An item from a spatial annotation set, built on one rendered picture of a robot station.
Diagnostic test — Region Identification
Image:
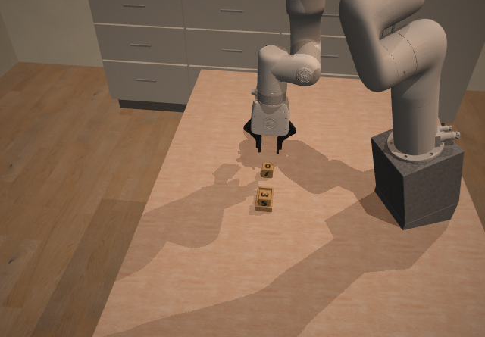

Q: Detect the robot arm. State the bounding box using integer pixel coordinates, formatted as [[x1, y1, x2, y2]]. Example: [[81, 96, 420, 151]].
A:
[[251, 0, 460, 163]]

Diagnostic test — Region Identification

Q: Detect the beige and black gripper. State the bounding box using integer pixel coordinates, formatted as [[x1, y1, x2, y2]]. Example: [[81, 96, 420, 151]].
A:
[[243, 96, 296, 154]]

